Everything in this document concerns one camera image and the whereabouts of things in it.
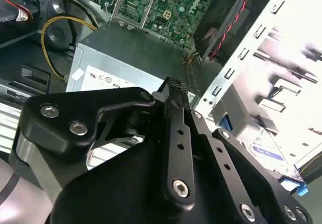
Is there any hard disk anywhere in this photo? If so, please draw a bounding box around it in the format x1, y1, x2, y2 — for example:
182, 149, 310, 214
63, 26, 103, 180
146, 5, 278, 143
220, 114, 309, 197

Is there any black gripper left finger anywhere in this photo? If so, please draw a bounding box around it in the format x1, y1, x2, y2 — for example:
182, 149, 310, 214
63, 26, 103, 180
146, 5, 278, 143
16, 77, 197, 205

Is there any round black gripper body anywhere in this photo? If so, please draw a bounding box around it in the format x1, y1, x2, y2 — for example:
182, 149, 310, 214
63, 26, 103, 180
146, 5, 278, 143
50, 140, 242, 224

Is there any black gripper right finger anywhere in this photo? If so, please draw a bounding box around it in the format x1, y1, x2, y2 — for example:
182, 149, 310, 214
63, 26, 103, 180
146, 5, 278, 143
186, 109, 313, 224

